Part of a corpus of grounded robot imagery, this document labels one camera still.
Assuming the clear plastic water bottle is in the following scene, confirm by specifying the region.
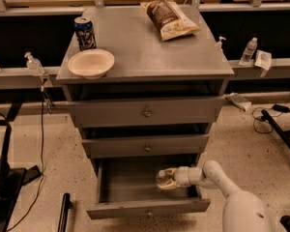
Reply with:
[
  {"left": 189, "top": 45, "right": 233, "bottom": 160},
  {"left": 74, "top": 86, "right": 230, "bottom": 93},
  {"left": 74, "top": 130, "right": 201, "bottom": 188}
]
[{"left": 156, "top": 170, "right": 175, "bottom": 185}]

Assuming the grey middle drawer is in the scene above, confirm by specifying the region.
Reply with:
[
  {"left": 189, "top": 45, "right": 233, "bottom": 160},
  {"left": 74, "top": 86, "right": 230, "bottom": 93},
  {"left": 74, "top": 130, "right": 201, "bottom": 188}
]
[{"left": 82, "top": 134, "right": 209, "bottom": 159}]

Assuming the black tube on floor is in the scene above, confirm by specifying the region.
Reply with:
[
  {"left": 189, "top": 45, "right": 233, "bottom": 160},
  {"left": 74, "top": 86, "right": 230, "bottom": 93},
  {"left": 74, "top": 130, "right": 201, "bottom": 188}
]
[{"left": 57, "top": 192, "right": 72, "bottom": 232}]

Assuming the grey booklet on floor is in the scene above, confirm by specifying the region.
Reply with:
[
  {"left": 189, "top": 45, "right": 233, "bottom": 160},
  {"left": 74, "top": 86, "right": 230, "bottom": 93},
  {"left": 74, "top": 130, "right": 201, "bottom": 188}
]
[{"left": 227, "top": 93, "right": 251, "bottom": 111}]

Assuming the left hand sanitizer bottle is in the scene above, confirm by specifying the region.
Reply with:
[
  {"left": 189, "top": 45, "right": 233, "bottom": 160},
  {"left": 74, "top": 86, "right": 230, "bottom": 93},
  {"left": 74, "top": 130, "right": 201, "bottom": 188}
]
[{"left": 24, "top": 52, "right": 44, "bottom": 76}]

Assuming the grey open bottom drawer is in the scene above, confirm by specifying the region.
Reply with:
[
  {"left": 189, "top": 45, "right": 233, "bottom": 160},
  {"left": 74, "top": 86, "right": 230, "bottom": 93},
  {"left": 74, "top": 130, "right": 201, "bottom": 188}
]
[{"left": 88, "top": 154, "right": 210, "bottom": 219}]

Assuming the grey top drawer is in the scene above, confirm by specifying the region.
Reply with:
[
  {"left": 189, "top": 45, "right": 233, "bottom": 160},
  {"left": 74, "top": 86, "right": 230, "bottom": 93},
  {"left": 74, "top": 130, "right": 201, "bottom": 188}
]
[{"left": 68, "top": 97, "right": 224, "bottom": 128}]

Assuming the white paper bowl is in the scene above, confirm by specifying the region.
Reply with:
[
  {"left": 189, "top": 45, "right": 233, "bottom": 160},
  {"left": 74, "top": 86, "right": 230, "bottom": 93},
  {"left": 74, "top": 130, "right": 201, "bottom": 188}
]
[{"left": 68, "top": 49, "right": 115, "bottom": 79}]

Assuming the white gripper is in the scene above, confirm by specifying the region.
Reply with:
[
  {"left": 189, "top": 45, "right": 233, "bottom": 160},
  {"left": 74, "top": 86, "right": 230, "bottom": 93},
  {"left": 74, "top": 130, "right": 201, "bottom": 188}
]
[{"left": 158, "top": 166, "right": 203, "bottom": 190}]

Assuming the hand sanitizer bottle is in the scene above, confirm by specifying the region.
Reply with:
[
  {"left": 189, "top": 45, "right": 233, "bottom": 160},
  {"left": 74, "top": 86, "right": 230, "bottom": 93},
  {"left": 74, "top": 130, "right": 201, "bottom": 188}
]
[
  {"left": 24, "top": 52, "right": 44, "bottom": 76},
  {"left": 216, "top": 36, "right": 226, "bottom": 53}
]

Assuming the grey wooden drawer cabinet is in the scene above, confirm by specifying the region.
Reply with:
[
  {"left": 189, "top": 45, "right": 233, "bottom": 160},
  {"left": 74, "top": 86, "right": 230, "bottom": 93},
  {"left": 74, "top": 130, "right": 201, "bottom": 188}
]
[{"left": 55, "top": 5, "right": 235, "bottom": 176}]

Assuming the right hand sanitizer bottle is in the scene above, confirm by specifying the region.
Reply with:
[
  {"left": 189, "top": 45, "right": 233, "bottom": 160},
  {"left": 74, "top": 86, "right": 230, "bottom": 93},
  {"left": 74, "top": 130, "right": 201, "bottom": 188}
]
[{"left": 216, "top": 36, "right": 226, "bottom": 53}]

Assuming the blue soda can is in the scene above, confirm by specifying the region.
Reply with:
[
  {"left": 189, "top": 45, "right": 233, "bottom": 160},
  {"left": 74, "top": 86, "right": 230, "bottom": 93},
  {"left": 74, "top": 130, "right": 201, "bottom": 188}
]
[{"left": 73, "top": 16, "right": 97, "bottom": 51}]

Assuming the brown chip bag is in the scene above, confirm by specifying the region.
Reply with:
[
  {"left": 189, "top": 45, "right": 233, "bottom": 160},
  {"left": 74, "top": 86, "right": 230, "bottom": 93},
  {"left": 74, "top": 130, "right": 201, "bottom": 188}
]
[{"left": 141, "top": 0, "right": 201, "bottom": 42}]

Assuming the black power adapter cable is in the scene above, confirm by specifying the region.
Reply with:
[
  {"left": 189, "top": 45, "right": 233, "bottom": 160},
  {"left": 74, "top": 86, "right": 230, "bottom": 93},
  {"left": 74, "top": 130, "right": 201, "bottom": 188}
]
[{"left": 251, "top": 100, "right": 290, "bottom": 135}]

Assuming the black stand base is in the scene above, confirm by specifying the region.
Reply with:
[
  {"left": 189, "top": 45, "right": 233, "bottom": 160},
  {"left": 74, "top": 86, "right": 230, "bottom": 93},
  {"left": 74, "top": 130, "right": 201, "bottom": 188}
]
[{"left": 0, "top": 113, "right": 27, "bottom": 232}]

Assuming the black metal leg right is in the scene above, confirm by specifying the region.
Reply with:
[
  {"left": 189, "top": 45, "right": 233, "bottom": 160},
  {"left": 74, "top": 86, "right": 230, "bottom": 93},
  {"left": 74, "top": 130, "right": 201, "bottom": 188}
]
[{"left": 261, "top": 109, "right": 290, "bottom": 149}]

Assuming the background water bottle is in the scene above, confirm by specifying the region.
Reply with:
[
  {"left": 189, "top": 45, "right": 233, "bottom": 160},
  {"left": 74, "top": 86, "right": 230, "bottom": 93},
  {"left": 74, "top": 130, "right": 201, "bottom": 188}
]
[{"left": 240, "top": 38, "right": 257, "bottom": 65}]

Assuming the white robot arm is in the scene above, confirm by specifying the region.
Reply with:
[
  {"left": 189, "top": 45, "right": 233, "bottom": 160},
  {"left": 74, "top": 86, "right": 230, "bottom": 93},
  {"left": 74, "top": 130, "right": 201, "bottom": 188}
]
[{"left": 156, "top": 160, "right": 284, "bottom": 232}]

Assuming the white paper packet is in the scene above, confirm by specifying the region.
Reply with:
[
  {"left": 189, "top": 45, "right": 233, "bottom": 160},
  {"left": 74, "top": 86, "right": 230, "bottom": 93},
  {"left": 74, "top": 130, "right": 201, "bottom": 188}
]
[{"left": 254, "top": 50, "right": 272, "bottom": 71}]

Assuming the black cable on floor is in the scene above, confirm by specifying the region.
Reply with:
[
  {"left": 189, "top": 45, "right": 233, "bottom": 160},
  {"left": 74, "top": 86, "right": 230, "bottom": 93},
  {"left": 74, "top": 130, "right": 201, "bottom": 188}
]
[{"left": 5, "top": 86, "right": 54, "bottom": 232}]

